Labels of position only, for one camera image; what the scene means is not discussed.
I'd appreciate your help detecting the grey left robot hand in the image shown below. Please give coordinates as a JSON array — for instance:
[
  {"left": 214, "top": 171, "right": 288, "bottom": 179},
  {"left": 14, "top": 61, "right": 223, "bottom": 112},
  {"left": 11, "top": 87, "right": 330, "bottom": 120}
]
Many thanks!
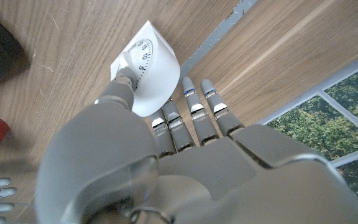
[{"left": 34, "top": 67, "right": 358, "bottom": 224}]

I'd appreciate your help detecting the white kitchen timer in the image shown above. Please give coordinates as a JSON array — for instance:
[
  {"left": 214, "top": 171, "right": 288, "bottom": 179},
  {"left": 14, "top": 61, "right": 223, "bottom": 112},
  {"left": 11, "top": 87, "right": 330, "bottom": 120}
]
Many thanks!
[{"left": 109, "top": 20, "right": 181, "bottom": 118}]

